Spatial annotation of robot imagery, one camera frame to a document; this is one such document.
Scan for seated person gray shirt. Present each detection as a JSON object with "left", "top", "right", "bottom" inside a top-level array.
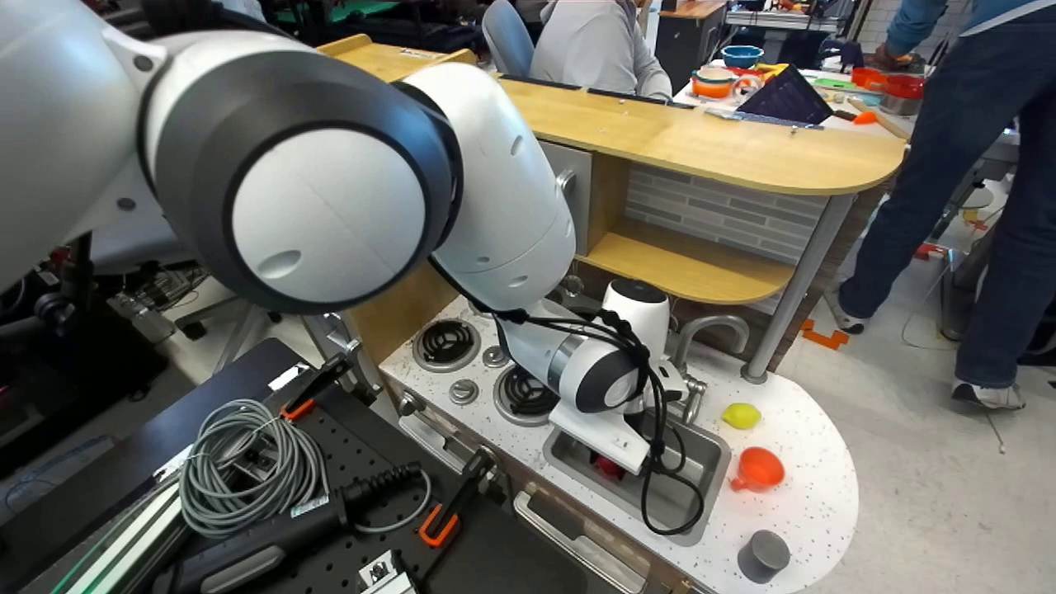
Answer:
[{"left": 525, "top": 0, "right": 677, "bottom": 102}]

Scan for orange bowl stack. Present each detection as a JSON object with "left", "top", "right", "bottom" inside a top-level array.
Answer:
[{"left": 688, "top": 67, "right": 741, "bottom": 102}]

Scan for black clamp orange handle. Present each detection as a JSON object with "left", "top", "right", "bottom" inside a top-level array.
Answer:
[
  {"left": 414, "top": 443, "right": 502, "bottom": 556},
  {"left": 278, "top": 350, "right": 364, "bottom": 430}
]

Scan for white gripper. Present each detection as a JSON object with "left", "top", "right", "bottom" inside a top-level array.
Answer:
[{"left": 544, "top": 395, "right": 654, "bottom": 491}]

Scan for standing person blue jeans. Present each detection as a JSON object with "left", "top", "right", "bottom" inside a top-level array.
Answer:
[{"left": 822, "top": 0, "right": 1056, "bottom": 416}]

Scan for orange floor bracket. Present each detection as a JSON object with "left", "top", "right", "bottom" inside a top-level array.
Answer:
[{"left": 798, "top": 318, "right": 851, "bottom": 354}]

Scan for gray toy sink basin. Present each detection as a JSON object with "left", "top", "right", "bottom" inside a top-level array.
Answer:
[{"left": 541, "top": 416, "right": 734, "bottom": 547}]

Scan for white printed label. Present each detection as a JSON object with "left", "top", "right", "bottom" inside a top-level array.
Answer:
[{"left": 356, "top": 556, "right": 413, "bottom": 594}]

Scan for yellow lemon toy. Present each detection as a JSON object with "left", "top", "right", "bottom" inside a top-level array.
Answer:
[{"left": 720, "top": 400, "right": 766, "bottom": 437}]

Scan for gray oven door handle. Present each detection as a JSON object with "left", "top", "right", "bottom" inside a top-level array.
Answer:
[{"left": 397, "top": 392, "right": 502, "bottom": 477}]

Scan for gray coiled cable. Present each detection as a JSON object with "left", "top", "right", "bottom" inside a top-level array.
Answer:
[{"left": 179, "top": 395, "right": 332, "bottom": 542}]

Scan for gray cabinet door handle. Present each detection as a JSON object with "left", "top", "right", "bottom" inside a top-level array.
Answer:
[{"left": 510, "top": 490, "right": 637, "bottom": 594}]

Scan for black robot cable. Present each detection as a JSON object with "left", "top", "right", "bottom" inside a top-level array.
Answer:
[{"left": 424, "top": 257, "right": 709, "bottom": 542}]

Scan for red bowl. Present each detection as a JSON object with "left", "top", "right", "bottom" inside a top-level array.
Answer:
[{"left": 851, "top": 62, "right": 931, "bottom": 106}]

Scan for black stove burner plate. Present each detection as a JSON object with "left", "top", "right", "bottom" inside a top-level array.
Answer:
[
  {"left": 410, "top": 318, "right": 484, "bottom": 377},
  {"left": 492, "top": 362, "right": 565, "bottom": 430}
]

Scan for black tripod stand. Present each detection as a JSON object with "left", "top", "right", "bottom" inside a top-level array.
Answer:
[{"left": 29, "top": 231, "right": 148, "bottom": 371}]

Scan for gray toy microwave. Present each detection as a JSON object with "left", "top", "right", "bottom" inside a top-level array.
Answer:
[{"left": 544, "top": 139, "right": 598, "bottom": 257}]

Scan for gray toy faucet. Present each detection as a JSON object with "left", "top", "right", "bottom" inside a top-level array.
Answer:
[{"left": 664, "top": 314, "right": 754, "bottom": 430}]

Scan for dark blue pyramid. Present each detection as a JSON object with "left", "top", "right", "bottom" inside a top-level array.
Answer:
[{"left": 734, "top": 62, "right": 833, "bottom": 129}]

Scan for grey round lid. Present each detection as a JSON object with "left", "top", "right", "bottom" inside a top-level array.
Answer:
[{"left": 734, "top": 528, "right": 792, "bottom": 587}]

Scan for blue office chair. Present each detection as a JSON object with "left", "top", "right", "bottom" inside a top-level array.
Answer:
[{"left": 479, "top": 0, "right": 541, "bottom": 80}]

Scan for black perforated table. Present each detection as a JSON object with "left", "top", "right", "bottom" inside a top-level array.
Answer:
[{"left": 0, "top": 333, "right": 586, "bottom": 594}]

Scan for wooden toy kitchen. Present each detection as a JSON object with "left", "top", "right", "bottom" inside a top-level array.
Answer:
[{"left": 312, "top": 30, "right": 910, "bottom": 594}]

